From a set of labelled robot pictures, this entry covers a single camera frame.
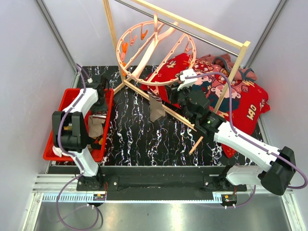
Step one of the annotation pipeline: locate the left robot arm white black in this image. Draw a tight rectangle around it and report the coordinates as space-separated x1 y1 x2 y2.
52 75 109 191

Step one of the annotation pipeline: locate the white sock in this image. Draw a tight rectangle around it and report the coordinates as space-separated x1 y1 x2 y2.
52 146 63 157

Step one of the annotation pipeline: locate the beige sock maroon striped cuff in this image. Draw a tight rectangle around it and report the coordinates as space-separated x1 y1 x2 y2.
147 90 166 122

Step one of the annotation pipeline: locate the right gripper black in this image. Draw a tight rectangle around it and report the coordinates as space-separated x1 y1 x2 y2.
166 82 195 123

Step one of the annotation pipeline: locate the pink grey garment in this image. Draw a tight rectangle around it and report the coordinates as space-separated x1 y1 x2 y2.
198 53 257 82

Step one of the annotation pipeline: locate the red cartoon patterned blanket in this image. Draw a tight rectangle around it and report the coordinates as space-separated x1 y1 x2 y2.
141 53 270 159

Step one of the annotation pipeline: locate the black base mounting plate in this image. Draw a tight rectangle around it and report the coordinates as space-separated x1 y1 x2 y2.
77 166 247 192

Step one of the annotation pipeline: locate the wooden clothes rack frame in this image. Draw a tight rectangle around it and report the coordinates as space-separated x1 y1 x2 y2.
102 0 251 154

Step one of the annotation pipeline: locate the red plastic bin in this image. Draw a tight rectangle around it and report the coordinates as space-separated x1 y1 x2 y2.
42 88 115 162

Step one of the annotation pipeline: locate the metal rack rod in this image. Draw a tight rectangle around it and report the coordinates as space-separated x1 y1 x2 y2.
113 0 239 57

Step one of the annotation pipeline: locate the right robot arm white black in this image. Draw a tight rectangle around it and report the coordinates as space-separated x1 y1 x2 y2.
165 83 296 195

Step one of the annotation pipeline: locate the black argyle sock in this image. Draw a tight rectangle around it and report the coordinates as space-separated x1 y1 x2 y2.
89 135 103 150

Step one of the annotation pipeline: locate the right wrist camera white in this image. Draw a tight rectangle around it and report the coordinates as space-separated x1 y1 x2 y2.
177 69 198 91

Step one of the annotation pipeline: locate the pink round clip hanger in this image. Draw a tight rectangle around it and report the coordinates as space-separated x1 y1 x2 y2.
115 13 196 86

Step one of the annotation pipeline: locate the orange clip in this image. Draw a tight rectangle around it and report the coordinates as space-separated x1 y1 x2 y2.
121 42 128 56

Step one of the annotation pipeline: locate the pink clip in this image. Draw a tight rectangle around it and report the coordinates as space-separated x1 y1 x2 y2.
148 86 159 96

